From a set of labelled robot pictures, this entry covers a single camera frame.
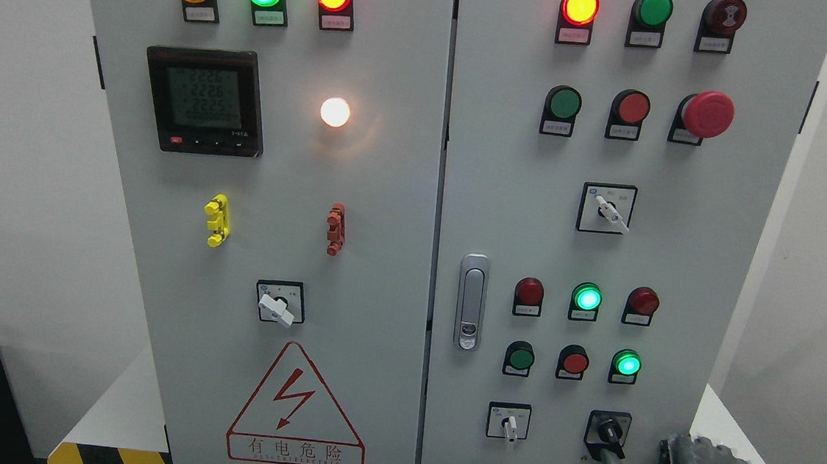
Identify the black knob selector switch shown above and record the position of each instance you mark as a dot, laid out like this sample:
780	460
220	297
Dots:
607	430

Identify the red terminal connector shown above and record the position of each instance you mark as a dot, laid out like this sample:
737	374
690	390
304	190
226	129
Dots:
336	221

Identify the dark red lamp left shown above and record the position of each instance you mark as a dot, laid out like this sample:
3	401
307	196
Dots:
528	297

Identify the dark red lamp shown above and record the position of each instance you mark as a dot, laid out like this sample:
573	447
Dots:
640	307
528	297

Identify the white lit indicator lamp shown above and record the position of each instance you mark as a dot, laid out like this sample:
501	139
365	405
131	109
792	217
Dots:
335	111

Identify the green push button lower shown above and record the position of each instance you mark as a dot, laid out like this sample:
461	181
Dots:
518	359

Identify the green push button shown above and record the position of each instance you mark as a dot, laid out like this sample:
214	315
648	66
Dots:
518	359
561	108

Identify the grey left cabinet door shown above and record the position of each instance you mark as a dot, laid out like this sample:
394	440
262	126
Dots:
365	308

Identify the grey cabinet door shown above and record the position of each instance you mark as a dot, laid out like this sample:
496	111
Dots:
365	308
514	195

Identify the green lit lamp middle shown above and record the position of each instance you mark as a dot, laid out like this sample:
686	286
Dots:
585	302

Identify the green push button upper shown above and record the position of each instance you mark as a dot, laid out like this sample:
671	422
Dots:
561	108

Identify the yellow terminal connector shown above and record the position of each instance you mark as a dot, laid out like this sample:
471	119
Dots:
218	220

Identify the red push button lower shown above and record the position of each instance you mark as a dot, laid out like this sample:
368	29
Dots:
572	363

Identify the red push button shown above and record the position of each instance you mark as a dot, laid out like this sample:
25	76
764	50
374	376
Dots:
627	114
572	363

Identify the grey right cabinet door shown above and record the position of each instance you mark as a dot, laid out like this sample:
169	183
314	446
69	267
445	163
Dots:
514	195

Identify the red electrical hazard sticker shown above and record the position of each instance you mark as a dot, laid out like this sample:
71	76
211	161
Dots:
293	418

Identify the dark red lamp right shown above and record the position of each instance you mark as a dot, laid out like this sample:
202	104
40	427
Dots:
640	307

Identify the black digital power meter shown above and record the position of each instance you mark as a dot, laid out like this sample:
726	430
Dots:
206	101

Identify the red push button upper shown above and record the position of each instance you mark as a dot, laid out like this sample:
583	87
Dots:
627	114

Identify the red lit indicator lamp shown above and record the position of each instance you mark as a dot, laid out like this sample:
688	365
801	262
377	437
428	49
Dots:
336	15

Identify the green lit button lower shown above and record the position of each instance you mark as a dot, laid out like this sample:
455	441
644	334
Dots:
625	366

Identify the red lit lamp right door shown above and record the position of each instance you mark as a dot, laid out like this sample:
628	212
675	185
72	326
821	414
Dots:
575	21

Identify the red emergency stop button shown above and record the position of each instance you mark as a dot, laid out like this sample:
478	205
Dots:
702	115

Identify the green unlit lamp top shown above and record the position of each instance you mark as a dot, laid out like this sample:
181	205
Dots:
647	22

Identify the dark red buzzer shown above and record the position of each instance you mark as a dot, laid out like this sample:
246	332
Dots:
720	21

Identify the silver door handle lock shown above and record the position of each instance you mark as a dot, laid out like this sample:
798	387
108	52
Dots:
474	271

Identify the white handle selector switch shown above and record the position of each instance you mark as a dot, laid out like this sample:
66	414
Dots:
281	301

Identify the white selector switch upper right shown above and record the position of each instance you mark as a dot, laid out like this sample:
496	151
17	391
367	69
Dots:
606	208

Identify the white selector switch lower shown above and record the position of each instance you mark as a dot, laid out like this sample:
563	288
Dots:
508	422

